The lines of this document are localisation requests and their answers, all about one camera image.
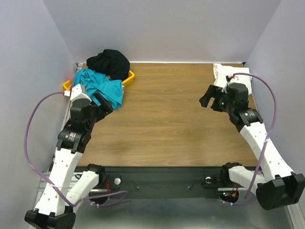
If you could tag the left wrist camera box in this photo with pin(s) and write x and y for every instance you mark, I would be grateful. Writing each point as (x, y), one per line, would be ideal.
(78, 92)

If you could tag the right silver knob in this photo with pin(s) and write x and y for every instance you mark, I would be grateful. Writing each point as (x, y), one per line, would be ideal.
(208, 180)

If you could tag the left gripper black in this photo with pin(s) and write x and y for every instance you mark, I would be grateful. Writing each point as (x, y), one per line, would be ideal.
(106, 108)

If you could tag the yellow plastic bin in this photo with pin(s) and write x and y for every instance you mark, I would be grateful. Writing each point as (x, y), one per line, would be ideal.
(67, 85)

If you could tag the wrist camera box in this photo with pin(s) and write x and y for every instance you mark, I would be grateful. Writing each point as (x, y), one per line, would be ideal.
(237, 94)
(78, 92)

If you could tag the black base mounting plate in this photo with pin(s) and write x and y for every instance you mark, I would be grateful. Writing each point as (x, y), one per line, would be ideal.
(167, 182)

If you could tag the teal t-shirt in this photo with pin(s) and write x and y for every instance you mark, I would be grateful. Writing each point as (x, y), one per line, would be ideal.
(110, 90)

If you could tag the silver knob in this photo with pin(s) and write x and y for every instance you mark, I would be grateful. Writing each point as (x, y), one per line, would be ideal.
(117, 181)
(208, 180)

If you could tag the left silver knob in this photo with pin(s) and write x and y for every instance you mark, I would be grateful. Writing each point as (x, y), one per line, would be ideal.
(117, 181)

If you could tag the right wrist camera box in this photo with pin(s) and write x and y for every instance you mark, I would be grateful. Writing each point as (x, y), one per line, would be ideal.
(237, 94)

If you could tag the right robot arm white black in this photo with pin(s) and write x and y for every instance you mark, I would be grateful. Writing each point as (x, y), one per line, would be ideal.
(274, 183)

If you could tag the black t-shirt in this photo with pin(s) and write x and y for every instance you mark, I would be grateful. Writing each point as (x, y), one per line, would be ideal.
(110, 62)

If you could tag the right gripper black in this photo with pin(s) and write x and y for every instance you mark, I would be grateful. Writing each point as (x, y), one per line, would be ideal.
(216, 98)

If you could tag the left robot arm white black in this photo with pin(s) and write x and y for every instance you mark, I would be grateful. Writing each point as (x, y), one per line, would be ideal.
(59, 202)

